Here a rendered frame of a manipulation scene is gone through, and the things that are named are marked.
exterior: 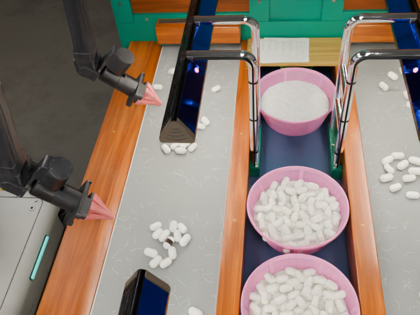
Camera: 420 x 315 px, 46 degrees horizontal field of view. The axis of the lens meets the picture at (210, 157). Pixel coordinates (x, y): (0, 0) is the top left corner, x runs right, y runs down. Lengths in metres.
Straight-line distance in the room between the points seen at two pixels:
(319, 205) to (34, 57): 2.44
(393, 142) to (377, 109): 0.14
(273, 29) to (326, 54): 0.21
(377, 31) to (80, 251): 1.18
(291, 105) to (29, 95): 1.87
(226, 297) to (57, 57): 2.42
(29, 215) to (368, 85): 1.37
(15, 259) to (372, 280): 1.30
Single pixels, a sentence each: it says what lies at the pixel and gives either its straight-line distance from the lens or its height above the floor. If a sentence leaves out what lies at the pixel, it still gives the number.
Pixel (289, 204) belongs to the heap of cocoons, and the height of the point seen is 0.73.
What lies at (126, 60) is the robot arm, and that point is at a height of 1.00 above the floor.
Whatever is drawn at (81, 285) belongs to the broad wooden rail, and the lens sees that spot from 1.27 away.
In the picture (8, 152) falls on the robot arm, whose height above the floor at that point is 1.12.
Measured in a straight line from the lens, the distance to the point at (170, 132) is 1.08.
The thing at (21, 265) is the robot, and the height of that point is 0.28.
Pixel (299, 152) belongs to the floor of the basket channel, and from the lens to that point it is 1.56.
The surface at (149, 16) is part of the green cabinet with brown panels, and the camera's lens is 1.85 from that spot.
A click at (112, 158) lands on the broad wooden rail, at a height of 0.76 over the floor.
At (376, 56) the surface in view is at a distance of 1.22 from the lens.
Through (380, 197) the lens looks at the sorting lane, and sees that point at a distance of 1.40.
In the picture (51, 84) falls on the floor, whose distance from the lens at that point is 3.13.
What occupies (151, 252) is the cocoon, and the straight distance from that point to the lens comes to 1.28.
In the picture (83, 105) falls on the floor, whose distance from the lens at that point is 2.91.
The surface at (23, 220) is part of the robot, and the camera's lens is 2.09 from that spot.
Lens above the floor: 1.84
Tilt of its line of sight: 48 degrees down
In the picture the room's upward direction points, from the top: 7 degrees counter-clockwise
